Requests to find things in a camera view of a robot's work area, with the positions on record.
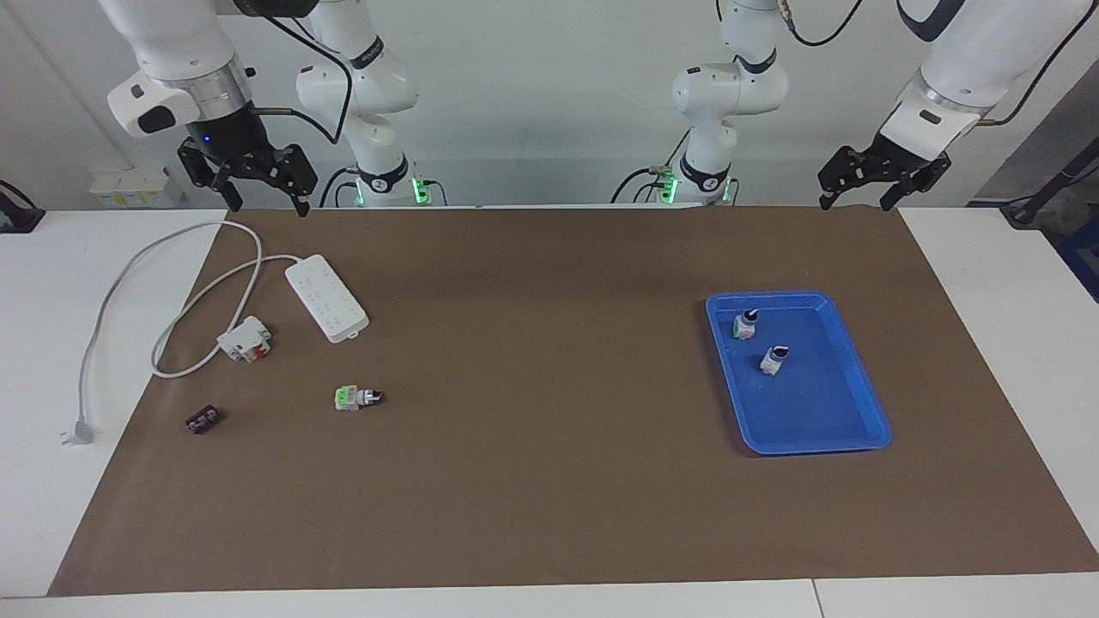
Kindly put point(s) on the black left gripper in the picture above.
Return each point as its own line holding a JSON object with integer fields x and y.
{"x": 906, "y": 156}

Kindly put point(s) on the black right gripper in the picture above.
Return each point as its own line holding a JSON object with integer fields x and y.
{"x": 236, "y": 142}

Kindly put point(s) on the green white selector switch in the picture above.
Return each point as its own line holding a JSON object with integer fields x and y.
{"x": 743, "y": 328}
{"x": 348, "y": 398}

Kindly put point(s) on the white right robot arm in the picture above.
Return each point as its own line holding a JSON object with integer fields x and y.
{"x": 172, "y": 43}

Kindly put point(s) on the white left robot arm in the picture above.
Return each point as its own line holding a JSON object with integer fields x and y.
{"x": 730, "y": 86}

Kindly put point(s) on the white power strip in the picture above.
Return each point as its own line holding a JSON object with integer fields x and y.
{"x": 326, "y": 299}

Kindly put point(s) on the black stand with base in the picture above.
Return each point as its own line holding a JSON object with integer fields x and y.
{"x": 1043, "y": 193}

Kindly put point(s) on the white red circuit breaker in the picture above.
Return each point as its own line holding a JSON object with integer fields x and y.
{"x": 245, "y": 339}

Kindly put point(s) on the blue crate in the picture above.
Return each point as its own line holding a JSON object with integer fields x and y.
{"x": 1083, "y": 262}

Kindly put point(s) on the black clamp device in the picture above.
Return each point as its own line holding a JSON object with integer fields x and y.
{"x": 13, "y": 219}

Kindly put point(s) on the blue plastic tray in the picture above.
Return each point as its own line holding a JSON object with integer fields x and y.
{"x": 816, "y": 412}

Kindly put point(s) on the small black terminal block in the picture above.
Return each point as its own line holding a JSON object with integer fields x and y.
{"x": 204, "y": 421}

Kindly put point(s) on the brown paper table mat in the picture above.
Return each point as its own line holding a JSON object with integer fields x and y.
{"x": 549, "y": 481}

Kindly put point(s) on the white selector switch black knob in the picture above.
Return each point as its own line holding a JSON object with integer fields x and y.
{"x": 771, "y": 365}

